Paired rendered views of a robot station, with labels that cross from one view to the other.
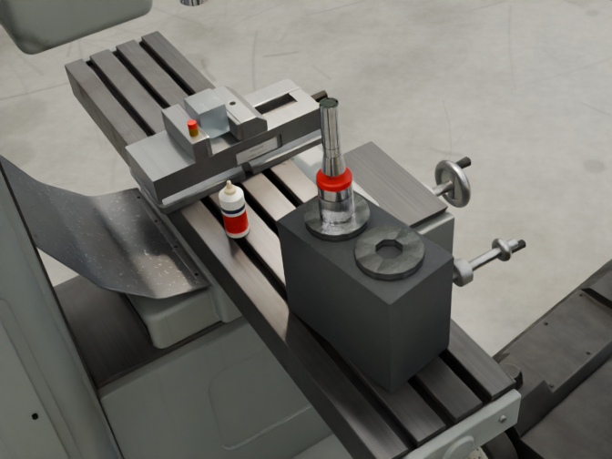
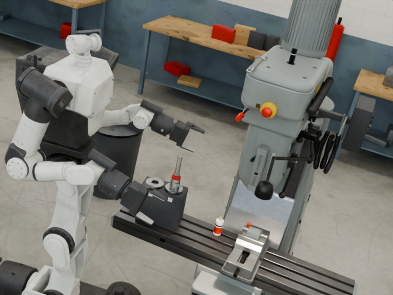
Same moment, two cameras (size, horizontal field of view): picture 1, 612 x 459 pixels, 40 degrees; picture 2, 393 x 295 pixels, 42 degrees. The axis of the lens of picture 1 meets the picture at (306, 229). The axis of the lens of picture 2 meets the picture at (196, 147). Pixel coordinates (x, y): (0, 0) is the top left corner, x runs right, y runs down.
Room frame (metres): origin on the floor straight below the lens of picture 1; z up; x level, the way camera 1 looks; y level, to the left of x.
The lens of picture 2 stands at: (2.39, -1.51, 2.46)
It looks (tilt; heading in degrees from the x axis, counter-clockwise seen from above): 27 degrees down; 135
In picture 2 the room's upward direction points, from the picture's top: 11 degrees clockwise
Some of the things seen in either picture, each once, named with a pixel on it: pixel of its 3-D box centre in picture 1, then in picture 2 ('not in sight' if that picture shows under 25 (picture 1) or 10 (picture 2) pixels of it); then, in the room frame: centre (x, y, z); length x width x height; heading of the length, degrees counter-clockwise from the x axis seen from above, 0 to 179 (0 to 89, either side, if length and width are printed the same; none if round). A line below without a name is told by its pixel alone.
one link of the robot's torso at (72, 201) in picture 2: not in sight; (68, 203); (0.82, -0.61, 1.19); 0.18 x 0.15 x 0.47; 126
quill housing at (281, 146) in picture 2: not in sight; (266, 153); (1.19, 0.14, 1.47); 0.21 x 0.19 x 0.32; 28
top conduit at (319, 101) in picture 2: not in sight; (320, 93); (1.31, 0.23, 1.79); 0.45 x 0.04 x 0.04; 118
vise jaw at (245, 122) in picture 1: (236, 111); (249, 244); (1.26, 0.10, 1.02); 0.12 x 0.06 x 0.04; 28
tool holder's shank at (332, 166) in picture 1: (331, 139); (178, 165); (0.84, -0.04, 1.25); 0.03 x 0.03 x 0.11
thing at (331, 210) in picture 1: (335, 196); (175, 182); (0.84, -0.04, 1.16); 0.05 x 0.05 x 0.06
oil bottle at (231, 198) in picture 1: (233, 206); (219, 224); (1.04, 0.11, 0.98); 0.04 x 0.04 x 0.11
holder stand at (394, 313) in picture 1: (364, 281); (161, 201); (0.80, -0.07, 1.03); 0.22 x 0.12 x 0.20; 37
